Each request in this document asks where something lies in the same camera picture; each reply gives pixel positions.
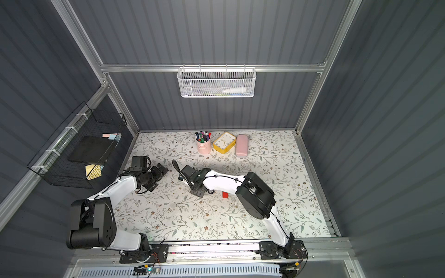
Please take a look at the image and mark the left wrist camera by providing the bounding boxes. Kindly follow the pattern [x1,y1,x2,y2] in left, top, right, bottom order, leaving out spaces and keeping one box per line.
[130,156,151,172]

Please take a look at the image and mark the pink pencil case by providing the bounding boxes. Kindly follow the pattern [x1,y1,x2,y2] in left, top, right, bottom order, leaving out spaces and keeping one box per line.
[235,134,249,158]

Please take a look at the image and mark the floral table mat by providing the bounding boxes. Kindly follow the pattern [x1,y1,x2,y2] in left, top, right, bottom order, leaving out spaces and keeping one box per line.
[114,130,331,241]

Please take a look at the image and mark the aluminium rail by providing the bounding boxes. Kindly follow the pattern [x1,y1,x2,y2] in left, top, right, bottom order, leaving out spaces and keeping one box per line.
[70,237,356,266]

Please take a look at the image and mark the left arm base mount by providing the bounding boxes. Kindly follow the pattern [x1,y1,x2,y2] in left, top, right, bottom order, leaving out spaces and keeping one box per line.
[119,243,169,264]

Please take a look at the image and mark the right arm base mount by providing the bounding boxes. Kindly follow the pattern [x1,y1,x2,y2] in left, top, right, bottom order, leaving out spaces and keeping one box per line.
[256,240,308,260]

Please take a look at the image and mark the black notebook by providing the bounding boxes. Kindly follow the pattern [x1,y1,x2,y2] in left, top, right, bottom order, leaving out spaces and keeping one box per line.
[68,136,118,165]

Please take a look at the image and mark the yellow alarm clock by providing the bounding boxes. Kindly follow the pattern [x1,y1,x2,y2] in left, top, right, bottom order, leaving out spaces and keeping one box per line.
[213,132,236,154]

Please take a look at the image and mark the white mesh wall basket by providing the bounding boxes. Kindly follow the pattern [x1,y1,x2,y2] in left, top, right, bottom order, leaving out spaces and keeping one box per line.
[177,68,257,98]

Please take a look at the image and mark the yellow sticky notes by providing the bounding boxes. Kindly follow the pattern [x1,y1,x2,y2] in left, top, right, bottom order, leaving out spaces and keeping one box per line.
[85,164,104,180]

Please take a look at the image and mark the pastel sticky notes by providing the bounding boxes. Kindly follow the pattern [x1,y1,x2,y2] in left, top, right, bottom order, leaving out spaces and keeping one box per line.
[102,133,122,141]

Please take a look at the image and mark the pink pen cup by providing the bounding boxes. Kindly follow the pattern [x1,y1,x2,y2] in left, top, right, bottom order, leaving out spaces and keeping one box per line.
[197,141,212,155]

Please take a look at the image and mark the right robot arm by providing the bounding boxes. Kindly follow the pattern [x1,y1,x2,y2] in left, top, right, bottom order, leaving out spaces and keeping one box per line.
[172,160,295,258]

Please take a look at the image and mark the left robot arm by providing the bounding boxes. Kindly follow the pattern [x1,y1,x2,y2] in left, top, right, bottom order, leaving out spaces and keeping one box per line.
[66,163,168,252]

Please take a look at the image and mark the white bottle in basket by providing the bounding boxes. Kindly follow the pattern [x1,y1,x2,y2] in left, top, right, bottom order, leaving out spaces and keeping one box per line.
[222,87,247,95]

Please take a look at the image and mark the black wire wall basket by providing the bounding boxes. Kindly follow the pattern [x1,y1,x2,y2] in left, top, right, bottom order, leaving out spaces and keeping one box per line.
[27,108,129,190]

